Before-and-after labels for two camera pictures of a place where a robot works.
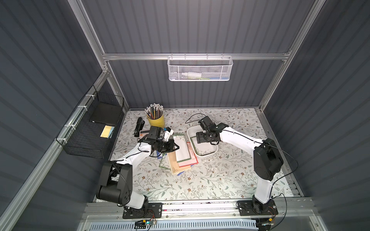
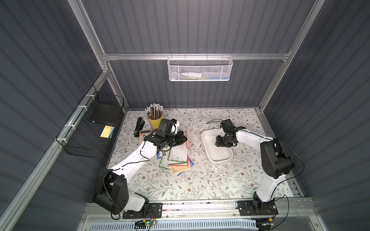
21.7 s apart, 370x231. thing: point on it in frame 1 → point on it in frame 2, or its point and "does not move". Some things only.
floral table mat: x=201 y=153 does not move
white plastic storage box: x=205 y=148 → x=215 y=154
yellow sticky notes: x=107 y=131 does not move
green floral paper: x=203 y=148 → x=178 y=153
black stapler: x=139 y=124 does not move
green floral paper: x=164 y=162 does not move
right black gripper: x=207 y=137 → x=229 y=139
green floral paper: x=183 y=153 → x=176 y=163
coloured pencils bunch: x=154 y=111 does not move
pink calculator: x=143 y=133 does not move
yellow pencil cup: x=159 y=122 does not move
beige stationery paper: x=174 y=165 does not move
